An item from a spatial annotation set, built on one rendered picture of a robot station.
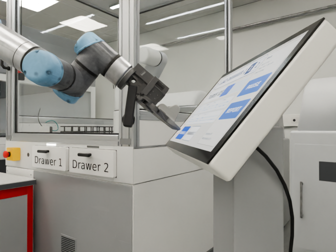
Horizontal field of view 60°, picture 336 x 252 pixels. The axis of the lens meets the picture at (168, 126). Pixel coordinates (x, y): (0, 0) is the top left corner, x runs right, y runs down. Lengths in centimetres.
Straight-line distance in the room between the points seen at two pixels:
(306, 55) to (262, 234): 40
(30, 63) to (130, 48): 55
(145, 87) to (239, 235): 43
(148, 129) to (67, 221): 60
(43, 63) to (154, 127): 66
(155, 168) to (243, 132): 82
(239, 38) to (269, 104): 407
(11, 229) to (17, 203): 12
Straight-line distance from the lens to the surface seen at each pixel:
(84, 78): 82
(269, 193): 70
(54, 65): 70
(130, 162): 115
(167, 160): 131
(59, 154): 147
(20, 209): 166
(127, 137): 115
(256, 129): 48
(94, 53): 81
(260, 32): 443
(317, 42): 55
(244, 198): 68
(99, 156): 125
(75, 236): 148
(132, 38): 119
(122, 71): 80
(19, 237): 169
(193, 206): 155
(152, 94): 80
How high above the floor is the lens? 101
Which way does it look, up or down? 1 degrees up
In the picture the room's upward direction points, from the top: straight up
